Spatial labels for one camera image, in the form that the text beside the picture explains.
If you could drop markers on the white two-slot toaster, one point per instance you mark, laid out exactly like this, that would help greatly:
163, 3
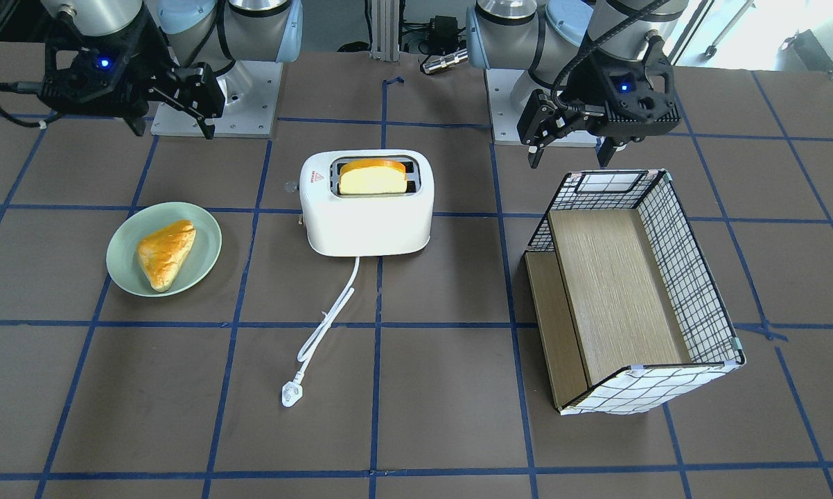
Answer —
346, 226

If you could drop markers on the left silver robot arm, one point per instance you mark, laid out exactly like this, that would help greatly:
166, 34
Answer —
549, 39

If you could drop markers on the toast bread slice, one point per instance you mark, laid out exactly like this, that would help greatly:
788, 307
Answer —
372, 176

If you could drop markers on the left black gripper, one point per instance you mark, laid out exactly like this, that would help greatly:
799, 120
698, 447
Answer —
585, 89

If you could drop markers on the golden triangular pastry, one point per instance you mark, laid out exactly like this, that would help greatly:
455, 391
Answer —
162, 254

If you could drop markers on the aluminium frame post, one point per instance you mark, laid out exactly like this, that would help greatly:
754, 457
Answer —
385, 30

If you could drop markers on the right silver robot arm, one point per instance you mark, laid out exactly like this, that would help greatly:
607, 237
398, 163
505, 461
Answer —
217, 33

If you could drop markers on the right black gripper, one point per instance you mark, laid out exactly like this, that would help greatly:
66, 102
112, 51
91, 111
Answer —
147, 58

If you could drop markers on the light green plate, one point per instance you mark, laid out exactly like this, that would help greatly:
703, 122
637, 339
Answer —
121, 258

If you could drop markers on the wire basket with wooden shelves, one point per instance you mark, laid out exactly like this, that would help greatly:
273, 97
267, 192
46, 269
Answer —
627, 308

